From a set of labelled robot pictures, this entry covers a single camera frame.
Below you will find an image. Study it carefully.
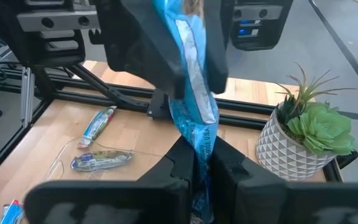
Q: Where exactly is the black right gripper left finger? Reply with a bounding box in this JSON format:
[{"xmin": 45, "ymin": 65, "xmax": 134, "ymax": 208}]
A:
[{"xmin": 24, "ymin": 136, "xmax": 196, "ymax": 224}]

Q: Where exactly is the succulent in triangle-patterned pot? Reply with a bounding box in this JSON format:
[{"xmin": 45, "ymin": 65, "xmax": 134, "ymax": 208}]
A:
[{"xmin": 255, "ymin": 62, "xmax": 358, "ymax": 182}]

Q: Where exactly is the black aluminium rig frame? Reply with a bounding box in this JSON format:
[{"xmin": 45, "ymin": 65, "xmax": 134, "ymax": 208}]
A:
[{"xmin": 0, "ymin": 60, "xmax": 358, "ymax": 188}]

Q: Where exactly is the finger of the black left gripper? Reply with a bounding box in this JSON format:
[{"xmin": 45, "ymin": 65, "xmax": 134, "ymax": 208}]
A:
[
  {"xmin": 203, "ymin": 0, "xmax": 230, "ymax": 95},
  {"xmin": 96, "ymin": 0, "xmax": 186, "ymax": 101}
]

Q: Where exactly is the light blue granola bar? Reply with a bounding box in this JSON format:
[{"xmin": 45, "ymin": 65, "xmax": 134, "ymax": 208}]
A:
[{"xmin": 76, "ymin": 105, "xmax": 117, "ymax": 149}]

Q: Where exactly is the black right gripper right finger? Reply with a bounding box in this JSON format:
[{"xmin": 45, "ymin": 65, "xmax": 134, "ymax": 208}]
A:
[{"xmin": 209, "ymin": 136, "xmax": 358, "ymax": 224}]

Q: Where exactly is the dark blue granola bar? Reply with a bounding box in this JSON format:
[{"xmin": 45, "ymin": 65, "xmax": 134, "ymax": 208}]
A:
[{"xmin": 70, "ymin": 150, "xmax": 134, "ymax": 173}]

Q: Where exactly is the silver aluminium bracket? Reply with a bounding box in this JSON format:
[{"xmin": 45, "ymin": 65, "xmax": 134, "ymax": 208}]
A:
[{"xmin": 19, "ymin": 66, "xmax": 36, "ymax": 128}]

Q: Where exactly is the clear plastic bin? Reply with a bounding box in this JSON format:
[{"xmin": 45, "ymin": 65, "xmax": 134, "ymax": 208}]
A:
[{"xmin": 44, "ymin": 136, "xmax": 167, "ymax": 183}]

